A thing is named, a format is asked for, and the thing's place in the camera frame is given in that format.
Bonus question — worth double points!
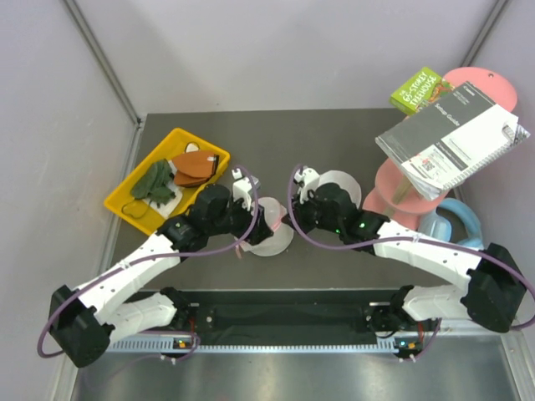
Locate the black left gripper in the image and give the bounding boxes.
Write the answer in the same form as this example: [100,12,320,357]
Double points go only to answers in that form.
[207,192,273,247]

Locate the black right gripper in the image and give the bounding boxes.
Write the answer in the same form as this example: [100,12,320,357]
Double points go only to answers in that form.
[283,189,344,237]

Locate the pink-zippered round laundry bag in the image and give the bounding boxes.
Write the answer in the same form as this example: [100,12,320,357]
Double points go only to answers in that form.
[235,197,293,259]

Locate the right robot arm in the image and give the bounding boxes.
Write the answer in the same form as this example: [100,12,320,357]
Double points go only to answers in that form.
[286,180,534,333]

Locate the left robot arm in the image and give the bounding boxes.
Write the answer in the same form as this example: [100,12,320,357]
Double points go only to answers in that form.
[43,177,272,368]

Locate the white mesh laundry bag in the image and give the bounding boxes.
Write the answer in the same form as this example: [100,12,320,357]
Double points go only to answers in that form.
[318,170,362,207]

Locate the orange bra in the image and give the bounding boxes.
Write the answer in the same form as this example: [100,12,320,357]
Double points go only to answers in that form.
[171,150,219,188]

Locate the green bra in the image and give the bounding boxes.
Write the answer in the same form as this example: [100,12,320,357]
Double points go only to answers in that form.
[121,159,176,219]

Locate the pink tiered stand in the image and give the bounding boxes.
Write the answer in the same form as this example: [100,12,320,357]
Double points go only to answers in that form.
[363,67,517,230]

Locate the yellow plastic tray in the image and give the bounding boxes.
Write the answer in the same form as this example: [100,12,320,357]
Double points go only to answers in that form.
[104,128,231,236]

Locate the blue headphones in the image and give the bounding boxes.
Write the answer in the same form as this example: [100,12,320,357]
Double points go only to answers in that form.
[418,197,484,250]

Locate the green treehouse book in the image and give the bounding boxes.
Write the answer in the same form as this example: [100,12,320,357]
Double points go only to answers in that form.
[390,67,454,116]

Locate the grey setup guide booklet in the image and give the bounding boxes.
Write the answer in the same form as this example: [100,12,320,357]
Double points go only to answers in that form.
[375,81,531,201]

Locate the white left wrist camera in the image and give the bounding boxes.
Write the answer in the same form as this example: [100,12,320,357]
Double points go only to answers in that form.
[232,167,260,211]

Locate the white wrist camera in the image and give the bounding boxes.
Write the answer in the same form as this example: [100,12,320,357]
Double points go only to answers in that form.
[232,167,260,211]
[293,166,320,204]

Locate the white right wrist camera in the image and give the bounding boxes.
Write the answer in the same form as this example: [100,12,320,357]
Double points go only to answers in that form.
[293,166,320,204]

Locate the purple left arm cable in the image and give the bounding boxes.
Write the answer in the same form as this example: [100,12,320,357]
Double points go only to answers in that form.
[37,165,260,359]

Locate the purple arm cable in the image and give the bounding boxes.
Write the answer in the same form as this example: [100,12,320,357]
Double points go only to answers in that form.
[287,163,535,329]
[37,165,260,359]

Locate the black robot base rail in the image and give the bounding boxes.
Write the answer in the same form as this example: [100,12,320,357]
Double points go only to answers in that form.
[170,289,435,347]

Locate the grey slotted cable duct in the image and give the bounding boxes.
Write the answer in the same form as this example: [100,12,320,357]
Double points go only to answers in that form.
[108,336,423,355]

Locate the grey aluminium corner post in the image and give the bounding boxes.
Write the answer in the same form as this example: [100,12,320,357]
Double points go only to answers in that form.
[60,0,142,128]

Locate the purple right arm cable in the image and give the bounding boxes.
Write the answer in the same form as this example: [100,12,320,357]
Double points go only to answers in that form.
[287,163,535,329]

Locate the right aluminium corner post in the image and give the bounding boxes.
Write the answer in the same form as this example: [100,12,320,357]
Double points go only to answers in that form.
[460,0,512,68]

